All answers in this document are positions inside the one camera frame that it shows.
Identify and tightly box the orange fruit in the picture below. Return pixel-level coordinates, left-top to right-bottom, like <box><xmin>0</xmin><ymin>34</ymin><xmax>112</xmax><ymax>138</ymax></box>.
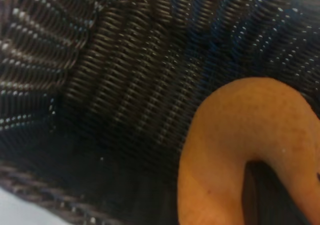
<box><xmin>176</xmin><ymin>76</ymin><xmax>320</xmax><ymax>225</ymax></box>

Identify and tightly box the dark brown wicker basket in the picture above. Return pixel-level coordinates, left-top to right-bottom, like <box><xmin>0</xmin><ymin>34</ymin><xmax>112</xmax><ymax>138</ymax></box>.
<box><xmin>0</xmin><ymin>0</ymin><xmax>320</xmax><ymax>225</ymax></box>

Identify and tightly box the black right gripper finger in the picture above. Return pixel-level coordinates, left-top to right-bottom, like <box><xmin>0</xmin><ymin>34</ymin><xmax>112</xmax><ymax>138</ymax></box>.
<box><xmin>243</xmin><ymin>160</ymin><xmax>320</xmax><ymax>225</ymax></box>

